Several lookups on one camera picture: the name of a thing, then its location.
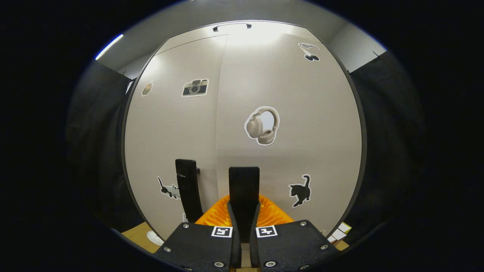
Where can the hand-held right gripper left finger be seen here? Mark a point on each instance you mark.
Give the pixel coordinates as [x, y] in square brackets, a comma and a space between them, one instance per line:
[236, 253]

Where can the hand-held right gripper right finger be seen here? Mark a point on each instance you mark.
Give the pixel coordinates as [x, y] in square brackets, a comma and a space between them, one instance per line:
[254, 249]

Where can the beige cabinet door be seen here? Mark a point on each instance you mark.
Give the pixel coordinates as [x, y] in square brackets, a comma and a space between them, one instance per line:
[174, 128]
[310, 124]

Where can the beige double-door shoe cabinet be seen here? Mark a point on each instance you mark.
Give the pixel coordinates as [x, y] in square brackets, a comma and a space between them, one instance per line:
[302, 113]

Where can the beige cabinet drawer front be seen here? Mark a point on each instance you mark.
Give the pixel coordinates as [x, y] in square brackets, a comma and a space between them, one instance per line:
[264, 32]

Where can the white bowl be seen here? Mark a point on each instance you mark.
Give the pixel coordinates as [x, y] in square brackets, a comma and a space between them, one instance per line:
[155, 238]

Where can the small white carton box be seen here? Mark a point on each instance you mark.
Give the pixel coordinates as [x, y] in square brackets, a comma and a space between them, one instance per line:
[335, 235]

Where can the small colourful carton box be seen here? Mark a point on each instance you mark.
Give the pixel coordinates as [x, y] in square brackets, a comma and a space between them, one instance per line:
[344, 227]

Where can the black backdrop cloth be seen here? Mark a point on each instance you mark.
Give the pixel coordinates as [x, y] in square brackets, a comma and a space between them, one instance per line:
[126, 204]
[385, 151]
[94, 132]

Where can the long ceiling light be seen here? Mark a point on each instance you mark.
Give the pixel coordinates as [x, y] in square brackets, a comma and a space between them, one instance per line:
[109, 46]

